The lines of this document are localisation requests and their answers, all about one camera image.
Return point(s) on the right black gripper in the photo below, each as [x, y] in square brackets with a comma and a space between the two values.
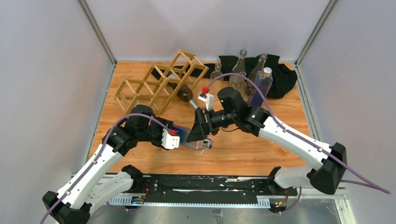
[205, 123]

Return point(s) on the dark bottle grey cap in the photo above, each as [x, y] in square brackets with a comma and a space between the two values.
[186, 95]

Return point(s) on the blue bottle silver cap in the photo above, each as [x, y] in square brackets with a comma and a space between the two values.
[183, 133]

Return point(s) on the clear square bottle silver cap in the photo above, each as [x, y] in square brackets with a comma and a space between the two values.
[238, 83]

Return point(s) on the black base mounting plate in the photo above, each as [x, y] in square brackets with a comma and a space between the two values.
[203, 190]

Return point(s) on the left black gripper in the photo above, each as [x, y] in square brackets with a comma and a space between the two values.
[159, 142]

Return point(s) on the wooden lattice wine rack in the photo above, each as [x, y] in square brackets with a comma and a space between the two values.
[159, 86]

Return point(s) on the blue BLU labelled bottle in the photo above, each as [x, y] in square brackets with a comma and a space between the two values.
[263, 81]

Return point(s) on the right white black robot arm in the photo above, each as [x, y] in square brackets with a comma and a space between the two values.
[325, 163]

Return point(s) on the aluminium frame rails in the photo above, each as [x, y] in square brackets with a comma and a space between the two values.
[274, 205]

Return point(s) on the clear bottle gold black label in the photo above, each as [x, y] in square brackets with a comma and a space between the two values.
[238, 67]

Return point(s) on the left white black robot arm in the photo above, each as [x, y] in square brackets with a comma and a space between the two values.
[102, 160]

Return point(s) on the clear bottle white label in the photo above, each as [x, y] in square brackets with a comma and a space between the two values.
[259, 67]

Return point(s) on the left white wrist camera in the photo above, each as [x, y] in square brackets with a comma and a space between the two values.
[170, 139]

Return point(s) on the black cloth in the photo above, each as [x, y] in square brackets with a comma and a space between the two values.
[284, 79]

